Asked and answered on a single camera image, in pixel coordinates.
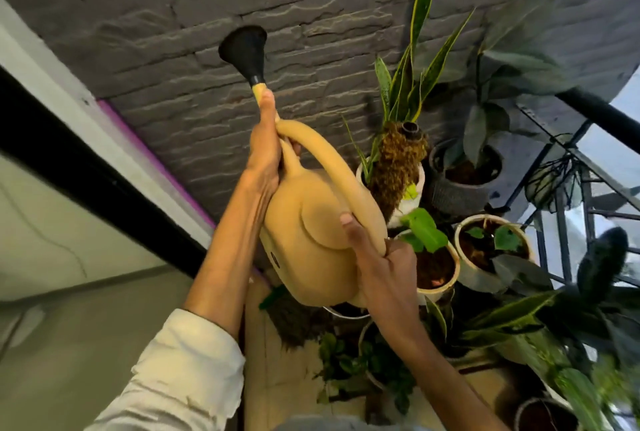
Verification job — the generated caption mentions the white pot with small plant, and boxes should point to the white pot with small plant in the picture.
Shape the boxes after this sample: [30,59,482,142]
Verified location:
[453,214,537,295]

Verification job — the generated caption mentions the black wire hanging basket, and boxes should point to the black wire hanging basket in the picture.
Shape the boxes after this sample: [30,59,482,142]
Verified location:
[524,152,585,213]

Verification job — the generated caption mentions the bright green leafy seedling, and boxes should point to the bright green leafy seedling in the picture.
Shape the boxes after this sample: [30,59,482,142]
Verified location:
[398,208,450,254]

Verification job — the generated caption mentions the black metal railing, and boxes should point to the black metal railing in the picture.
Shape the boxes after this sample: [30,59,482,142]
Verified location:
[502,88,640,291]

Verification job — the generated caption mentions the dark round plant pot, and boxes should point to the dark round plant pot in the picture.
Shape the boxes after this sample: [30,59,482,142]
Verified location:
[514,397,582,431]

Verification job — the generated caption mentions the yellow plastic watering can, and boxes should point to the yellow plastic watering can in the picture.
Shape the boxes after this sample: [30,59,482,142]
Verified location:
[218,25,388,308]

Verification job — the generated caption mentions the dark green cactus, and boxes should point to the dark green cactus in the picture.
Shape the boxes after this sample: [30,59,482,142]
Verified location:
[576,226,630,307]

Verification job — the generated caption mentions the white shirt sleeve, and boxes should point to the white shirt sleeve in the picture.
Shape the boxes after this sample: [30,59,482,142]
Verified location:
[85,309,247,431]

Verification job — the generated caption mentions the white pot with moss pole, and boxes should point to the white pot with moss pole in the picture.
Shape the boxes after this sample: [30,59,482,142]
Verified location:
[355,161,427,229]

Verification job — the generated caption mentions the variegated long-leaf plant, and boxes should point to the variegated long-leaf plant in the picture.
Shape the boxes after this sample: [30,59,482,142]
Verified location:
[425,288,640,431]

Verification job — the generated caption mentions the person's right hand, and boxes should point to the person's right hand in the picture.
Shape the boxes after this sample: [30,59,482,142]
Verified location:
[340,213,427,344]

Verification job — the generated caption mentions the black door frame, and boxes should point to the black door frame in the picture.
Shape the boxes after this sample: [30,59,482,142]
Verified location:
[0,66,209,280]

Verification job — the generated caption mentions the brown coir moss pole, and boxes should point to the brown coir moss pole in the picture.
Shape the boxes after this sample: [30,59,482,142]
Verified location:
[366,120,430,222]

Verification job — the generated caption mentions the person's left forearm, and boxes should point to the person's left forearm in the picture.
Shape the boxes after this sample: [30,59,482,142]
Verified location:
[184,173,279,341]

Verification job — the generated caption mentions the snake plant with yellow-edged leaves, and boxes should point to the snake plant with yellow-edged leaves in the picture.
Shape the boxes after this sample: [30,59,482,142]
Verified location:
[342,0,477,186]

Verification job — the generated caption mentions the grey textured plant pot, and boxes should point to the grey textured plant pot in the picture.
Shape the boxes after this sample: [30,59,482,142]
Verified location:
[428,138,505,219]

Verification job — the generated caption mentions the person's left hand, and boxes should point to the person's left hand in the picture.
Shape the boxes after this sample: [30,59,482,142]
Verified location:
[242,88,303,201]

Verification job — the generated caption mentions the dark hanging root clump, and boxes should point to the dark hanging root clump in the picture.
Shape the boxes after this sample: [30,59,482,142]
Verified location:
[259,285,331,349]

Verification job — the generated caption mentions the white pot with bright seedling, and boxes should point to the white pot with bright seedling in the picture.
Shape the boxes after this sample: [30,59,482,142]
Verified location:
[394,228,462,304]

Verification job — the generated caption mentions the person's right forearm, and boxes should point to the person's right forearm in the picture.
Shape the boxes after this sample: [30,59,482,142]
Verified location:
[381,328,511,431]

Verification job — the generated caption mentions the small-leaf green plant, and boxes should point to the small-leaf green plant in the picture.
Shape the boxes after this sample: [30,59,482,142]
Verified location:
[314,321,418,416]

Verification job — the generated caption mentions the dark broad-leaf rubber plant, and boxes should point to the dark broad-leaf rubber plant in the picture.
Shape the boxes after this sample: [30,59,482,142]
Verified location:
[440,0,581,168]

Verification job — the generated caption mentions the small dark green plant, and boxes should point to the small dark green plant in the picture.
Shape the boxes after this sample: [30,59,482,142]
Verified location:
[465,224,524,252]

